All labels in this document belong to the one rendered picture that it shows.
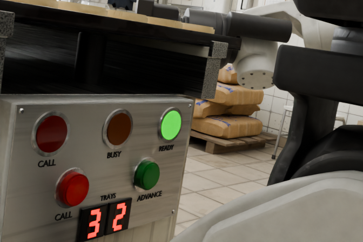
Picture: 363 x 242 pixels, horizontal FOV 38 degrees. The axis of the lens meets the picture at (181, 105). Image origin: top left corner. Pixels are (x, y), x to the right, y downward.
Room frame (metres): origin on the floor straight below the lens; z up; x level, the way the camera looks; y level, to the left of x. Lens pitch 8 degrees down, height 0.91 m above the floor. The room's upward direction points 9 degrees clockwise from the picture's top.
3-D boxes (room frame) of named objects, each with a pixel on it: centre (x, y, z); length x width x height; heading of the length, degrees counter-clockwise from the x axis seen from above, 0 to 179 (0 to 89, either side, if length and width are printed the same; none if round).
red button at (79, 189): (0.45, 0.09, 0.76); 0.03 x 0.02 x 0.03; 143
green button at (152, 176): (0.53, 0.03, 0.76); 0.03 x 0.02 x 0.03; 143
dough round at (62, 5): (0.51, 0.11, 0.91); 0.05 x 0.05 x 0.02
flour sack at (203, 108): (4.50, -0.03, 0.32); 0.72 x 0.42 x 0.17; 53
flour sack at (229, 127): (4.48, -0.41, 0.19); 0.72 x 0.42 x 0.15; 143
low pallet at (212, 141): (4.66, -0.17, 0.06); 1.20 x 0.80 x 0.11; 51
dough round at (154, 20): (0.60, 0.04, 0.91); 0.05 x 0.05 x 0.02
